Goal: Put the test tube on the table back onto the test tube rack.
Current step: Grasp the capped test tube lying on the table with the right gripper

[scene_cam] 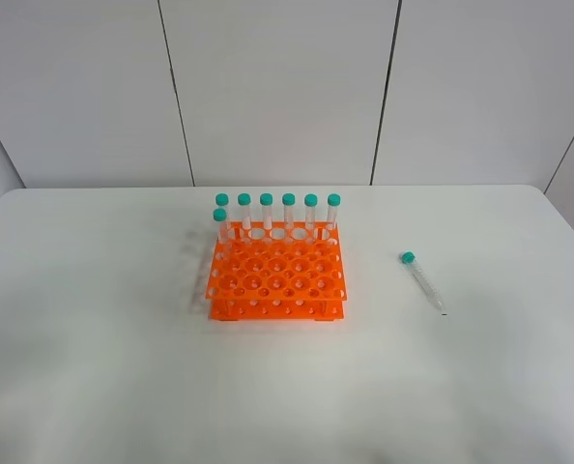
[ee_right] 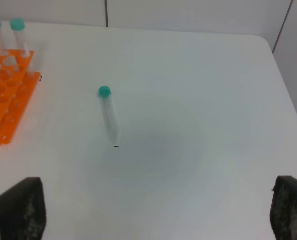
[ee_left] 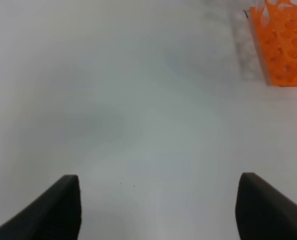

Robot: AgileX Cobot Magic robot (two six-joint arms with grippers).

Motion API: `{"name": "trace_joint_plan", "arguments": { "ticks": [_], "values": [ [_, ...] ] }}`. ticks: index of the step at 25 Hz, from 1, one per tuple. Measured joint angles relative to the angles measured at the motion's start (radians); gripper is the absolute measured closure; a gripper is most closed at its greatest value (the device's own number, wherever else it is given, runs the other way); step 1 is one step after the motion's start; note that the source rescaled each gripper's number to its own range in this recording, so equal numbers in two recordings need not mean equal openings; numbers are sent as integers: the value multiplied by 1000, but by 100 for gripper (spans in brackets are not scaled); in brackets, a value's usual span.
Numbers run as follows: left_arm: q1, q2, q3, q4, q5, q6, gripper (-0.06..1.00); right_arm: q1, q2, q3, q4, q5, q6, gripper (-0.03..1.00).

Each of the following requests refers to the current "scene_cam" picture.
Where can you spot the green-capped clear test tube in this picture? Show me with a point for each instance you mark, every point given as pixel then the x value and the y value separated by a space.
pixel 433 296

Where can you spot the orange plastic test tube rack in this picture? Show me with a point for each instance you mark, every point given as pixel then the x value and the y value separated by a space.
pixel 282 274

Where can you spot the green-capped tube front left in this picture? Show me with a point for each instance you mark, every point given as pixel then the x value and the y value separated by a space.
pixel 220 224

